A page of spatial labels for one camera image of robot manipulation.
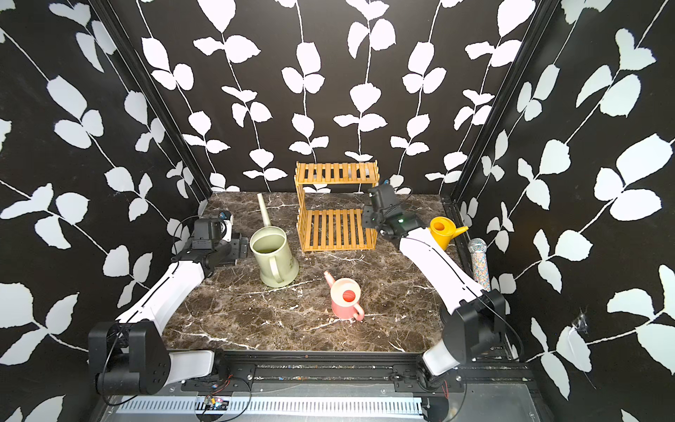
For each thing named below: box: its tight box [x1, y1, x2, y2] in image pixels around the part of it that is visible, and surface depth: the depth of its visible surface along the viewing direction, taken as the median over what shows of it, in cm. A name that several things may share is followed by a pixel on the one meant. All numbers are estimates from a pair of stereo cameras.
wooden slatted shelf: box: [294, 160, 381, 253], surface depth 109 cm
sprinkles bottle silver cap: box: [467, 238, 491, 292], surface depth 76 cm
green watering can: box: [249, 193, 300, 289], surface depth 82 cm
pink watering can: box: [323, 270, 365, 321], surface depth 81 cm
